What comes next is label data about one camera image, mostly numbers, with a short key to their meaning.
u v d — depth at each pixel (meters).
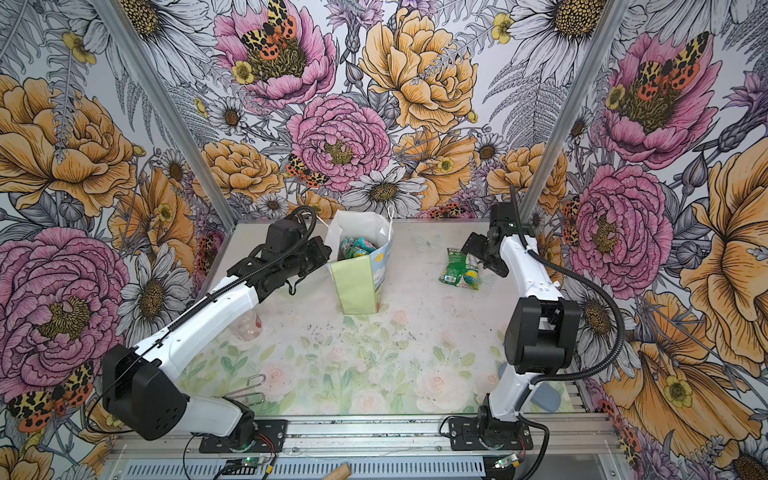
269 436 0.74
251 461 0.71
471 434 0.73
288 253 0.58
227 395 0.81
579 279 0.48
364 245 0.92
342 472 0.68
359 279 0.83
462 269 1.02
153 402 0.49
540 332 0.48
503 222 0.65
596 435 0.76
